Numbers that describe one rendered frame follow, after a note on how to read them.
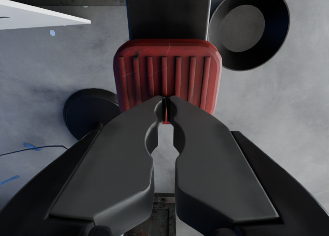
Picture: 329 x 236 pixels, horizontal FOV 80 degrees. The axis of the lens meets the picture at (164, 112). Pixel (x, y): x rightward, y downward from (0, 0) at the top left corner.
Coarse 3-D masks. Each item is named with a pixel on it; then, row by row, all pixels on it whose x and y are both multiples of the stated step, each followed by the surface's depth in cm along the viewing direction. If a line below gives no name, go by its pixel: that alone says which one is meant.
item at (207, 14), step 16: (128, 0) 14; (144, 0) 14; (160, 0) 14; (176, 0) 14; (192, 0) 14; (208, 0) 14; (128, 16) 14; (144, 16) 14; (160, 16) 14; (176, 16) 14; (192, 16) 14; (208, 16) 14; (144, 32) 15; (160, 32) 15; (176, 32) 15; (192, 32) 15
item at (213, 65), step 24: (120, 48) 12; (144, 48) 12; (168, 48) 12; (192, 48) 12; (216, 48) 12; (120, 72) 12; (144, 72) 12; (168, 72) 12; (192, 72) 12; (216, 72) 12; (120, 96) 13; (144, 96) 13; (168, 96) 13; (192, 96) 13; (216, 96) 13
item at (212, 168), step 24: (168, 120) 12; (192, 120) 9; (216, 120) 9; (192, 144) 8; (216, 144) 8; (192, 168) 7; (216, 168) 7; (240, 168) 7; (192, 192) 6; (216, 192) 6; (240, 192) 6; (264, 192) 6; (192, 216) 6; (216, 216) 6; (240, 216) 5; (264, 216) 5
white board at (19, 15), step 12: (0, 0) 38; (0, 12) 46; (12, 12) 47; (24, 12) 48; (36, 12) 49; (48, 12) 53; (0, 24) 67; (12, 24) 69; (24, 24) 71; (36, 24) 73; (48, 24) 75; (60, 24) 78; (72, 24) 80
